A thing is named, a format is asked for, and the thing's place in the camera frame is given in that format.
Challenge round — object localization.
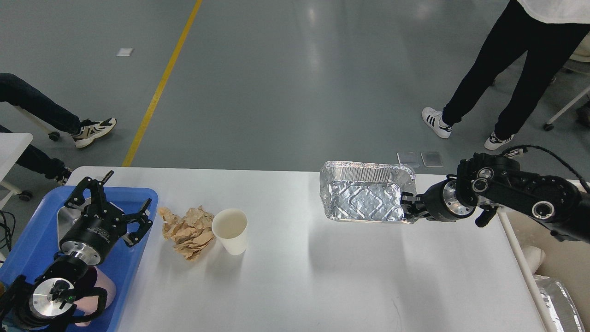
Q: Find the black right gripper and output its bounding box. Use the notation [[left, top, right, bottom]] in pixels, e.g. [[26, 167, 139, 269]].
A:
[[401, 179, 475, 222]]

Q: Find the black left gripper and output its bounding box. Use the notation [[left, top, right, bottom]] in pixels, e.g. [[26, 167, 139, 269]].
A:
[[59, 170, 153, 267]]

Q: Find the stainless steel tray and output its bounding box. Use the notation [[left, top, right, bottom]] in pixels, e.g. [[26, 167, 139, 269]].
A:
[[56, 203, 139, 240]]

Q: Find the aluminium foil tray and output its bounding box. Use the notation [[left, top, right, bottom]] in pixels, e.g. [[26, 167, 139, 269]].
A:
[[319, 160, 417, 224]]

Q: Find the pink ribbed mug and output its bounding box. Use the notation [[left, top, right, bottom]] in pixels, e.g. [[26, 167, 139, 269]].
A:
[[74, 266, 116, 315]]

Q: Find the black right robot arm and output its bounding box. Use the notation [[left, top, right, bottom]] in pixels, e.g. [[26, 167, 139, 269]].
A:
[[399, 145, 590, 243]]

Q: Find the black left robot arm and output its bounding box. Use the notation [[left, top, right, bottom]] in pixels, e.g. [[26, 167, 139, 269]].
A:
[[1, 172, 158, 332]]

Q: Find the floor socket plate left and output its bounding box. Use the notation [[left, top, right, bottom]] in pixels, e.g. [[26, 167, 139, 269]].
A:
[[396, 152, 420, 168]]

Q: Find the floor socket plate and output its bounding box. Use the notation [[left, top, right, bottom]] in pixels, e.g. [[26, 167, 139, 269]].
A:
[[420, 151, 444, 168], [396, 152, 420, 168]]

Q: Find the floor socket plate right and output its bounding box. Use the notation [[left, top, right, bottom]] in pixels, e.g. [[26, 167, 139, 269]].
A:
[[420, 151, 444, 168]]

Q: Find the crumpled brown paper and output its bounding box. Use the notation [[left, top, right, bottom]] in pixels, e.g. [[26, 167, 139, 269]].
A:
[[158, 206, 215, 262]]

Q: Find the blue plastic bin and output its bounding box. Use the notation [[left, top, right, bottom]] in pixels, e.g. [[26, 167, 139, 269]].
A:
[[0, 186, 158, 332]]

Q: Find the white paper cup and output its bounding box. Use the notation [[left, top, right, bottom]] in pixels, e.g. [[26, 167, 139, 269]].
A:
[[212, 208, 248, 255]]

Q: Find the beige plastic bin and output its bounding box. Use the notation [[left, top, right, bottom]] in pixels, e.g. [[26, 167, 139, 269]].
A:
[[500, 208, 590, 331]]

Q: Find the person in beige sweater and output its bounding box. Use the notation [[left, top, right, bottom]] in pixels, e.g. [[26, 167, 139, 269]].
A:
[[0, 73, 117, 185]]

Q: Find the foil tray in beige bin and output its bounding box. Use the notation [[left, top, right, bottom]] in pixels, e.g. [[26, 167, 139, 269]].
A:
[[533, 274, 585, 332]]

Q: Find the person in black trousers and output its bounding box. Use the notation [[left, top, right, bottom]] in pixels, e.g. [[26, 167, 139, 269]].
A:
[[421, 0, 590, 151]]

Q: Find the white office chair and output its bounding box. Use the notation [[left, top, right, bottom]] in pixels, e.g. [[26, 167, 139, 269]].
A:
[[543, 45, 590, 131]]

